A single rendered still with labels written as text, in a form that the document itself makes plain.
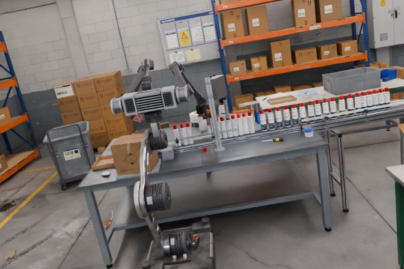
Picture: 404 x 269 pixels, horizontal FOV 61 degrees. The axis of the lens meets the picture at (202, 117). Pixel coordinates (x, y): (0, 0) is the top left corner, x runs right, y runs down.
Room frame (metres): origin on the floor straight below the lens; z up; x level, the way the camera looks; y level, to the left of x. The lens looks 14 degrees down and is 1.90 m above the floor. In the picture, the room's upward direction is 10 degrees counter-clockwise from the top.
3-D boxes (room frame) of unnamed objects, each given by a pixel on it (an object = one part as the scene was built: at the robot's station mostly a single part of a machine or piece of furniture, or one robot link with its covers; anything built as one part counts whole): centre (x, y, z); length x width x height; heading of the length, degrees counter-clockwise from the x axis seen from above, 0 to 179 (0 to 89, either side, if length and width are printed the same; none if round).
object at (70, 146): (5.06, 2.01, 0.48); 0.89 x 0.63 x 0.96; 15
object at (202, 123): (3.39, 0.00, 1.03); 0.09 x 0.09 x 0.30
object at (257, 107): (3.19, -0.49, 1.01); 0.14 x 0.13 x 0.26; 88
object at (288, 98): (4.42, -1.07, 0.82); 0.34 x 0.24 x 0.03; 92
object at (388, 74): (4.55, -2.54, 0.86); 0.26 x 0.17 x 0.12; 114
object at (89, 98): (6.61, 1.97, 0.70); 1.20 x 0.82 x 1.39; 92
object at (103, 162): (3.13, 0.93, 0.85); 0.30 x 0.26 x 0.04; 88
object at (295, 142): (3.30, 0.06, 0.82); 2.10 x 1.31 x 0.02; 88
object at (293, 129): (3.11, -0.06, 0.85); 1.65 x 0.11 x 0.05; 88
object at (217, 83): (3.02, -0.17, 1.38); 0.17 x 0.10 x 0.19; 144
